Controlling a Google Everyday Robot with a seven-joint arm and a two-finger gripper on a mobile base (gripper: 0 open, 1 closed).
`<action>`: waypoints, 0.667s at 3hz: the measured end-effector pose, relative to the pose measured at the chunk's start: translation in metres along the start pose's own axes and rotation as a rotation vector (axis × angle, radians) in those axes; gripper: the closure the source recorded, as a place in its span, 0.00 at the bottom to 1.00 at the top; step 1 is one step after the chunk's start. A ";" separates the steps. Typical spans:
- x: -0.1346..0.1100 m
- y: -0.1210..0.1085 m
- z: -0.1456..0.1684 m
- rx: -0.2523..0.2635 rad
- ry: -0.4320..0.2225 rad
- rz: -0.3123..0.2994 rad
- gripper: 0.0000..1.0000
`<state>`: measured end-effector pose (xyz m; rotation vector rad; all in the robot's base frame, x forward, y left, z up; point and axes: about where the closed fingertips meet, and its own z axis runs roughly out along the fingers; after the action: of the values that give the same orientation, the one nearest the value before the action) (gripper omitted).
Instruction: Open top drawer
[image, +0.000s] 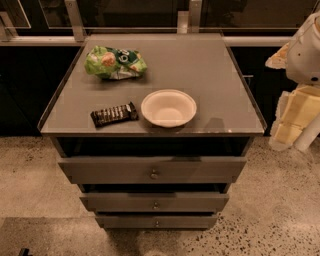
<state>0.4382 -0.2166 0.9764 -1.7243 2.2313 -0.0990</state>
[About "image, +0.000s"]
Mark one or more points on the round metal top knob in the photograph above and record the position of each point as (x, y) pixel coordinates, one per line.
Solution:
(154, 174)

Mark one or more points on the round metal bottom knob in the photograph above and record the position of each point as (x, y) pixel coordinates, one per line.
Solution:
(157, 224)

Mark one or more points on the grey drawer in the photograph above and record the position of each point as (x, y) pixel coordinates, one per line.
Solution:
(136, 170)
(147, 221)
(143, 202)

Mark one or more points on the grey drawer cabinet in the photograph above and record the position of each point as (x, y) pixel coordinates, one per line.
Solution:
(226, 121)

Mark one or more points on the dark chocolate bar wrapper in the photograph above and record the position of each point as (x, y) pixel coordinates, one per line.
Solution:
(116, 114)

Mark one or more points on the white cylindrical post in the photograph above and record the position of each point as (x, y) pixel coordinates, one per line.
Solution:
(308, 135)

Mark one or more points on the green chip bag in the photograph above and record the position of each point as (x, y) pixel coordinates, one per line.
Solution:
(114, 64)

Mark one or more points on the grey middle drawer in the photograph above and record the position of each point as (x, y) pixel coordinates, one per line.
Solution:
(143, 202)

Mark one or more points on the grey top drawer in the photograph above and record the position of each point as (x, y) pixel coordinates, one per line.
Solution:
(136, 170)

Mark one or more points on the padded gripper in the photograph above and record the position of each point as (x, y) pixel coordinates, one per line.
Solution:
(302, 60)

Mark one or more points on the white paper bowl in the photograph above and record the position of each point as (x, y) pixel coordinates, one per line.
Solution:
(168, 108)

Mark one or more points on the metal railing frame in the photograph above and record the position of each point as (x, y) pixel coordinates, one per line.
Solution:
(242, 23)

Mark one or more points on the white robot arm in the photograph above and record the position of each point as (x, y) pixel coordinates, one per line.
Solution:
(309, 32)

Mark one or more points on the grey bottom drawer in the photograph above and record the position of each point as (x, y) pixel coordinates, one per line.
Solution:
(147, 221)

